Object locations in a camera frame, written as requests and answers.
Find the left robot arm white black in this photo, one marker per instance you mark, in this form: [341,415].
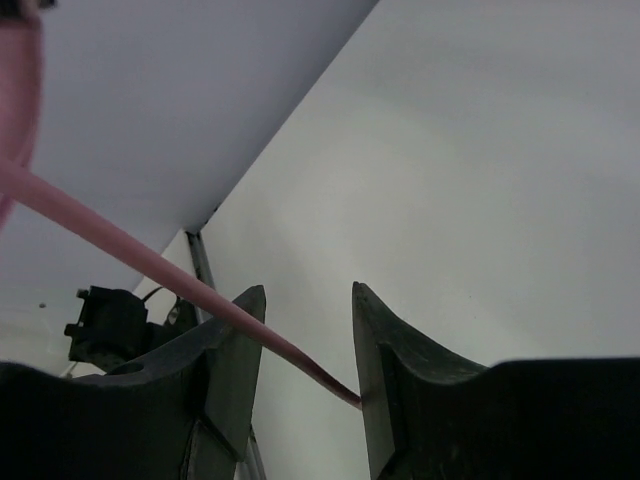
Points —
[113,327]

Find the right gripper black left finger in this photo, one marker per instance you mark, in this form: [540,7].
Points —
[181,411]

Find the pink headphones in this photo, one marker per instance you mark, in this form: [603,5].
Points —
[22,68]

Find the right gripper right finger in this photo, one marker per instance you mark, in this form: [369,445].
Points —
[430,413]

